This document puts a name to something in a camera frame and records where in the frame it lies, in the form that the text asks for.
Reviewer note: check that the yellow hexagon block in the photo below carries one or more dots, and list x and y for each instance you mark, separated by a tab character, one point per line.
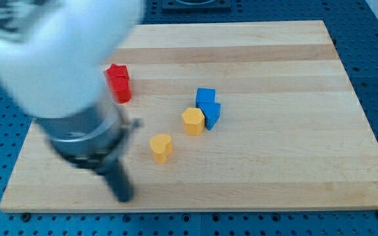
193	121

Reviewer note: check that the red cylinder block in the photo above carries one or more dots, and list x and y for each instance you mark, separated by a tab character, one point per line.
120	89

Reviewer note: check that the black pusher stick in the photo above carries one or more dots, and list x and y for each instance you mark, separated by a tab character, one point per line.
116	177

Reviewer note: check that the wooden board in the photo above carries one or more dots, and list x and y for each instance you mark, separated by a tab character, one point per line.
292	135

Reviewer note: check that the blue cube block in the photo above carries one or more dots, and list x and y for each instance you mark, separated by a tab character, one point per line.
205	95

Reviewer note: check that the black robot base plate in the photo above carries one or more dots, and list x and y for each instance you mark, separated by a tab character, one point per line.
195	4

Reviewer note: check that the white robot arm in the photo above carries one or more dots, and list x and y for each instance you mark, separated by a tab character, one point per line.
50	58

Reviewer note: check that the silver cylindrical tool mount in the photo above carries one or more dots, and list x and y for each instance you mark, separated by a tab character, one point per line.
93	138

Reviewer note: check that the red star block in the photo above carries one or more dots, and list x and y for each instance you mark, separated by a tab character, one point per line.
115	71

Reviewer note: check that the yellow heart block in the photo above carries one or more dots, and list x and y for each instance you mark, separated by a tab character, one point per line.
161	146

